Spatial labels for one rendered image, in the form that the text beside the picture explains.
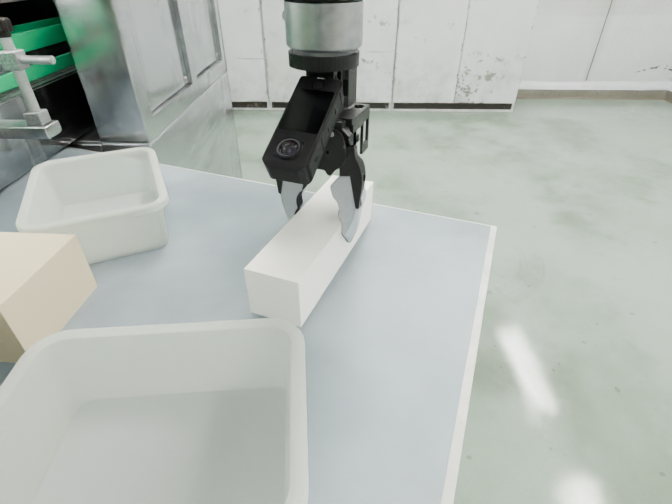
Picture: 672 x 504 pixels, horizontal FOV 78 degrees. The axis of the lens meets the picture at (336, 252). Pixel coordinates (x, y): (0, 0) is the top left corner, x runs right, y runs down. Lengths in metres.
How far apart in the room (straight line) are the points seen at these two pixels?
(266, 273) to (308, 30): 0.23
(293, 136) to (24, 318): 0.31
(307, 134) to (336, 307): 0.20
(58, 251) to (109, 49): 0.54
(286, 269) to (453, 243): 0.27
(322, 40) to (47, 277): 0.36
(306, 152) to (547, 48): 4.17
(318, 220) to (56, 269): 0.29
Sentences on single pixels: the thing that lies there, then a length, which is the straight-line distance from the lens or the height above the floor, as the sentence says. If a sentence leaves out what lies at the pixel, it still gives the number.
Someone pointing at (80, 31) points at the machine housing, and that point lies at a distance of 1.00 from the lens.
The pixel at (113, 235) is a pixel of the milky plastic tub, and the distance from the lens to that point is 0.61.
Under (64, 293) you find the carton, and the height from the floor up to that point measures 0.78.
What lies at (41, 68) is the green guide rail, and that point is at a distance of 1.07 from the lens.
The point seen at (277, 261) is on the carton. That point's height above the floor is 0.82.
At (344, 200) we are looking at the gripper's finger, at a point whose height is 0.86.
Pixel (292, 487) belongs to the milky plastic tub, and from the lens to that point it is 0.29.
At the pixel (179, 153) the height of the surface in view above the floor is 0.67.
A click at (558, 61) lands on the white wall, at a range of 4.56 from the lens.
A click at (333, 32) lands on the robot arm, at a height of 1.02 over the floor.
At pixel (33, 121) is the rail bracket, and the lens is 0.84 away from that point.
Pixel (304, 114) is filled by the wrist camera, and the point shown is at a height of 0.96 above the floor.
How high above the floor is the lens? 1.08
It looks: 35 degrees down
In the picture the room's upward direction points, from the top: straight up
